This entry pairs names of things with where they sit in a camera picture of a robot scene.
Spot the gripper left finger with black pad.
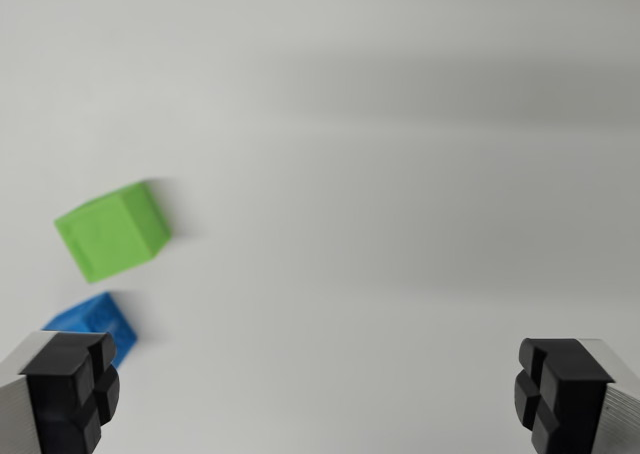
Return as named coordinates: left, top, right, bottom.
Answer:
left=0, top=330, right=121, bottom=454

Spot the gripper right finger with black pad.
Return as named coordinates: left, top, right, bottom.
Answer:
left=513, top=337, right=640, bottom=454

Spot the green cube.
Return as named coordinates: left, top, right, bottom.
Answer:
left=53, top=180, right=172, bottom=284

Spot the blue cube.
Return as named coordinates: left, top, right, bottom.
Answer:
left=41, top=291, right=138, bottom=370

